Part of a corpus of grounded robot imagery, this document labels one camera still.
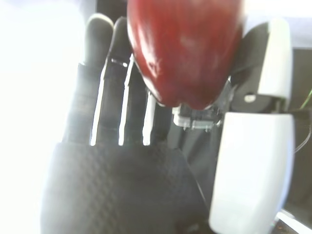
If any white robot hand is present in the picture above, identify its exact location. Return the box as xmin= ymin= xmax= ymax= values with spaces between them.
xmin=40 ymin=13 xmax=297 ymax=234

